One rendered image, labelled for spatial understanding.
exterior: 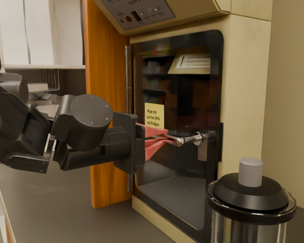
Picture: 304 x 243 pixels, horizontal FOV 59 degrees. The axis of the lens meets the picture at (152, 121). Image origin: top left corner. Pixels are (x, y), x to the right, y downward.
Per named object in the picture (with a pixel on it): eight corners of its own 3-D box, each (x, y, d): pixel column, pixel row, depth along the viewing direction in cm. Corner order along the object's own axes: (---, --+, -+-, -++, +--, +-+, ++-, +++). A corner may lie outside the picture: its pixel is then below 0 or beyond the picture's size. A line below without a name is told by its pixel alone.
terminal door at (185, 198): (131, 192, 75) (130, 44, 68) (214, 251, 50) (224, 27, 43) (129, 193, 74) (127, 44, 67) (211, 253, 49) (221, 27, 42)
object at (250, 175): (244, 188, 41) (247, 146, 40) (302, 215, 33) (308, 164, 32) (197, 202, 37) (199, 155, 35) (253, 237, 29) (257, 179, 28)
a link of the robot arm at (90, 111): (20, 121, 43) (4, 167, 37) (26, 67, 35) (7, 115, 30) (93, 136, 47) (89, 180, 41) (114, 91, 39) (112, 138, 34)
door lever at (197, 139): (170, 136, 56) (170, 124, 56) (202, 146, 49) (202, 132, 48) (149, 140, 53) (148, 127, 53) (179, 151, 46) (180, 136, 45)
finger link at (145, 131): (178, 121, 49) (134, 127, 44) (177, 158, 50) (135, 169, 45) (156, 116, 54) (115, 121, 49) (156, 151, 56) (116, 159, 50)
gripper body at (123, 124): (140, 114, 44) (99, 118, 40) (141, 173, 46) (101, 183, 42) (121, 110, 49) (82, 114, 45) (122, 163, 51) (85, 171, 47)
